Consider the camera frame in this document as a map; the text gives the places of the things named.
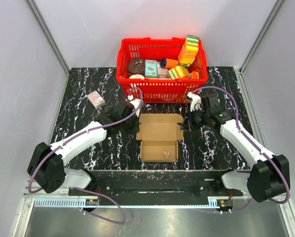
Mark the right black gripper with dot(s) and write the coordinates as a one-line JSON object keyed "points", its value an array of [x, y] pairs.
{"points": [[185, 126]]}

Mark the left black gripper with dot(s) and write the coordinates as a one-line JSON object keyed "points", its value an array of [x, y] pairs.
{"points": [[135, 129]]}

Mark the brown cardboard box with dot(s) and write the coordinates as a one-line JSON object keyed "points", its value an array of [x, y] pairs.
{"points": [[159, 132]]}

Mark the small clear plastic bag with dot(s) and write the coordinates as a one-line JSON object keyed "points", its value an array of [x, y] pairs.
{"points": [[168, 154]]}

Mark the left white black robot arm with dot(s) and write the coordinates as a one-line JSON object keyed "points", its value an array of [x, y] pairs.
{"points": [[48, 163]]}

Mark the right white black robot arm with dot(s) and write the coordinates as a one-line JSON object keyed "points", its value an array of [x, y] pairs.
{"points": [[270, 174]]}

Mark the small pink card box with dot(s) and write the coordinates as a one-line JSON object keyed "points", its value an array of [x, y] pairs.
{"points": [[96, 99]]}

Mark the small orange box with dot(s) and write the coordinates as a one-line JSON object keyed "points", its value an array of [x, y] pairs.
{"points": [[193, 75]]}

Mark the teal small box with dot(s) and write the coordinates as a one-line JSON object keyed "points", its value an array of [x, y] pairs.
{"points": [[150, 68]]}

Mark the red plastic shopping basket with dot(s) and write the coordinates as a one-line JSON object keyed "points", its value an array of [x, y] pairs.
{"points": [[159, 90]]}

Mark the white round container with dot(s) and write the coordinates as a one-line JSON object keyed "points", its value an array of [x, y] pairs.
{"points": [[137, 76]]}

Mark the yellow green sponge pack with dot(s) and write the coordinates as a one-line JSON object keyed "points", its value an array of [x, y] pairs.
{"points": [[178, 72]]}

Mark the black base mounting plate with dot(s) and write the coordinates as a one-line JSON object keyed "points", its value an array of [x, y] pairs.
{"points": [[203, 183]]}

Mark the pink white packet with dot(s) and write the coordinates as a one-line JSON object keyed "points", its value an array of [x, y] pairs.
{"points": [[162, 73]]}

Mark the brown round bun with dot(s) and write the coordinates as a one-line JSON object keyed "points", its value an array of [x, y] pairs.
{"points": [[136, 66]]}

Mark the orange blue capped bottle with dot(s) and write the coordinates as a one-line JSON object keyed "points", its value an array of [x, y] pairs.
{"points": [[168, 63]]}

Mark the tall orange sponge pack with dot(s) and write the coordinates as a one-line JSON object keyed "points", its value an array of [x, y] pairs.
{"points": [[188, 51]]}

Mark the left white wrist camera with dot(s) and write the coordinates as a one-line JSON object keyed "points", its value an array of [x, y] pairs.
{"points": [[137, 103]]}

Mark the aluminium front rail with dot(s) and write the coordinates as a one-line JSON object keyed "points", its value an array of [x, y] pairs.
{"points": [[71, 197]]}

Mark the right aluminium corner post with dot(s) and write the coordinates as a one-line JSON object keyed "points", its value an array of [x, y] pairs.
{"points": [[262, 33]]}

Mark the aluminium corner post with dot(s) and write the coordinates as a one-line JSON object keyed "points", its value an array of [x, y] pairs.
{"points": [[262, 33], [47, 34]]}

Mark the left aluminium corner post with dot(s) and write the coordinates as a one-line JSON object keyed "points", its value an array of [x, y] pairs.
{"points": [[47, 34]]}

